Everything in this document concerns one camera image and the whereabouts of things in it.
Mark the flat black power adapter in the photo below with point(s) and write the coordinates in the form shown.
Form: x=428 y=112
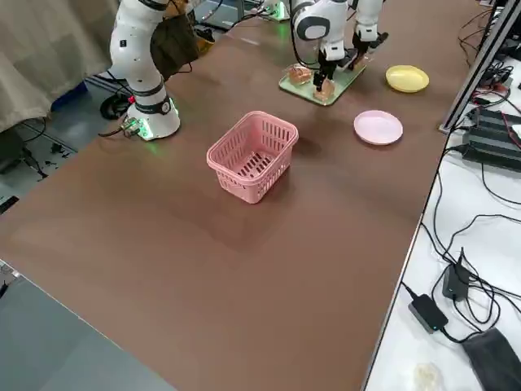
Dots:
x=427 y=313

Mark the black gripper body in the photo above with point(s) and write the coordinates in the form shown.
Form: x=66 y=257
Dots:
x=327 y=67
x=364 y=45

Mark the small black power adapter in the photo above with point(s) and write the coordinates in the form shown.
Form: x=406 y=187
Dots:
x=455 y=283

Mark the yellow round plate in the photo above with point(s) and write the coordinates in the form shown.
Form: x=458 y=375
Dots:
x=407 y=78

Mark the grey fabric pouch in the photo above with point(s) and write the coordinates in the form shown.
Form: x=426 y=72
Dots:
x=492 y=358

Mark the brown jacket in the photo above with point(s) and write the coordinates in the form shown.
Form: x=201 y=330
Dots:
x=175 y=49

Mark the small pink slotted basket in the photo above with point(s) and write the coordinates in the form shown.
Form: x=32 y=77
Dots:
x=234 y=185

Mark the black power supply box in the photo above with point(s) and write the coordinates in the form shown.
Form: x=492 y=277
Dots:
x=488 y=122
x=488 y=151

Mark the green rectangular tray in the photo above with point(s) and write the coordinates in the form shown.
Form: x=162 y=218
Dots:
x=350 y=81

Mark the white round plate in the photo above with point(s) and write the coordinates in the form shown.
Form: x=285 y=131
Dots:
x=377 y=127

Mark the blue plastic crate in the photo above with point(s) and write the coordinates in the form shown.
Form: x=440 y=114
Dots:
x=69 y=95

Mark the beige curtain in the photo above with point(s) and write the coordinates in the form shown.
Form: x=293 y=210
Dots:
x=32 y=61

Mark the aluminium frame post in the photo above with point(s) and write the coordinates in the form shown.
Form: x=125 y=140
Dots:
x=468 y=81

